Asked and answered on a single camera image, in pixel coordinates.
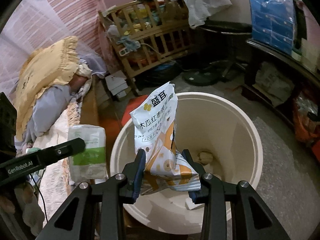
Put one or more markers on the yellow ruffled pillow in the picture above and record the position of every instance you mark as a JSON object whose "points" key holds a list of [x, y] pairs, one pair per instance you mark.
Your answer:
{"points": [[54, 65]]}

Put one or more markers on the green white tissue pack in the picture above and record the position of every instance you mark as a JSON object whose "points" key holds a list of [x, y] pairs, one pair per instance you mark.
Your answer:
{"points": [[90, 164]]}

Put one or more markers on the white orange snack bag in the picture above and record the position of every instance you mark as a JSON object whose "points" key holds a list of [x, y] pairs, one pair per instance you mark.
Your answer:
{"points": [[154, 132]]}

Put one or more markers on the grey-blue pillow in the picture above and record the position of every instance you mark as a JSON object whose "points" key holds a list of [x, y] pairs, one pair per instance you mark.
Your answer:
{"points": [[46, 111]]}

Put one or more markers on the orange plastic bag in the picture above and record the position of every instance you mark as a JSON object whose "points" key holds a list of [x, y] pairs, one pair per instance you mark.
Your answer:
{"points": [[306, 117]]}

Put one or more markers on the blue plastic wrapped package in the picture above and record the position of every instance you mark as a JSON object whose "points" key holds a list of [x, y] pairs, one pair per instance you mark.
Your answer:
{"points": [[273, 23]]}

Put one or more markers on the stacked white boxes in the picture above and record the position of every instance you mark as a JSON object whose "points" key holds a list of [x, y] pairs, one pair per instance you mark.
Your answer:
{"points": [[117, 84]]}

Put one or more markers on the red gift box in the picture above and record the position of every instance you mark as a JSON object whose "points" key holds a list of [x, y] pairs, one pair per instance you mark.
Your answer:
{"points": [[132, 105]]}

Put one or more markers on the black fan base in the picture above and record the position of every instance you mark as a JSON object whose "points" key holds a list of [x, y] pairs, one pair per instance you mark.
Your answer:
{"points": [[201, 78]]}

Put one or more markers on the cream plastic trash bin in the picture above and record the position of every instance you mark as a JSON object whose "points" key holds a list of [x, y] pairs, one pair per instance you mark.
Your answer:
{"points": [[205, 122]]}

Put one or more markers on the pink floral bed blanket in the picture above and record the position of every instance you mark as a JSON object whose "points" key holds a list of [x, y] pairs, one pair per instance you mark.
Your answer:
{"points": [[54, 186]]}

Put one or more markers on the dark wooden shelf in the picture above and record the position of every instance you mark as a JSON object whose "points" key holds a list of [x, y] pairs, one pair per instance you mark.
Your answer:
{"points": [[288, 67]]}

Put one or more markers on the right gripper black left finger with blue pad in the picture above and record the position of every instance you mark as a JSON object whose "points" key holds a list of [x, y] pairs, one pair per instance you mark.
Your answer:
{"points": [[122, 188]]}

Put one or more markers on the wooden baby crib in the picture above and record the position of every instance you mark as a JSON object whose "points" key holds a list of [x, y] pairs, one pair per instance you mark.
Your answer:
{"points": [[147, 33]]}

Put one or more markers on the wooden bed frame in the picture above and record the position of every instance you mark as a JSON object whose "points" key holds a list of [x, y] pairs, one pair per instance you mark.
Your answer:
{"points": [[91, 102]]}

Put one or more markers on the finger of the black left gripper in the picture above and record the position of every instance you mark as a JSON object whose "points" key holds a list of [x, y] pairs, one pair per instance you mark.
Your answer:
{"points": [[31, 162]]}

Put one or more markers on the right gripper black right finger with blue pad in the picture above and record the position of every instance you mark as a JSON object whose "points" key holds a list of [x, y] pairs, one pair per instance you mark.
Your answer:
{"points": [[212, 195]]}

